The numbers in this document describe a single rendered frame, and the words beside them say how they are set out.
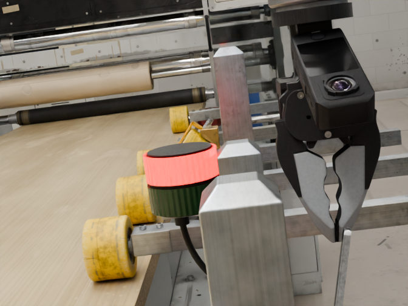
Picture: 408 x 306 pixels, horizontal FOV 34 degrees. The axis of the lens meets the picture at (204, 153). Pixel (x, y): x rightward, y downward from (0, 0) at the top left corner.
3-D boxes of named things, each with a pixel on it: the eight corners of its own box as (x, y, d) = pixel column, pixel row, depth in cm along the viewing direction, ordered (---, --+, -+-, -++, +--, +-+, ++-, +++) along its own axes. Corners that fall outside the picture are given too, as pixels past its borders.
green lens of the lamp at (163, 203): (223, 192, 58) (220, 168, 58) (223, 211, 52) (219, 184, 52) (155, 201, 58) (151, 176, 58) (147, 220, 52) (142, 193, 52)
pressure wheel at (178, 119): (186, 115, 204) (190, 136, 209) (186, 100, 210) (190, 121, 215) (167, 118, 204) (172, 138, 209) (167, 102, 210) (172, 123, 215)
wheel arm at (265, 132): (371, 124, 159) (370, 112, 158) (374, 126, 156) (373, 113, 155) (219, 143, 161) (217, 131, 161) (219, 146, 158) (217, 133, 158)
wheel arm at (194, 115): (337, 102, 208) (336, 90, 208) (339, 103, 205) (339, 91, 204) (179, 122, 211) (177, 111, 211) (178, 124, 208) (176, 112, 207)
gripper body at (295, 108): (356, 128, 66) (344, 3, 64) (374, 142, 58) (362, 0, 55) (278, 137, 66) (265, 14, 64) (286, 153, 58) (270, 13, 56)
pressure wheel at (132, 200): (149, 163, 111) (147, 198, 105) (157, 197, 117) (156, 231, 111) (113, 168, 112) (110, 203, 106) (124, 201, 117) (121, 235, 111)
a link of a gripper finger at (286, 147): (332, 189, 61) (322, 95, 60) (335, 193, 60) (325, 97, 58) (281, 195, 62) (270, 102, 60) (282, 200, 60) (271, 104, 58)
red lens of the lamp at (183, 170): (220, 164, 57) (217, 139, 57) (218, 180, 52) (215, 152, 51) (150, 173, 58) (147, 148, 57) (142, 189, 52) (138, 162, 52)
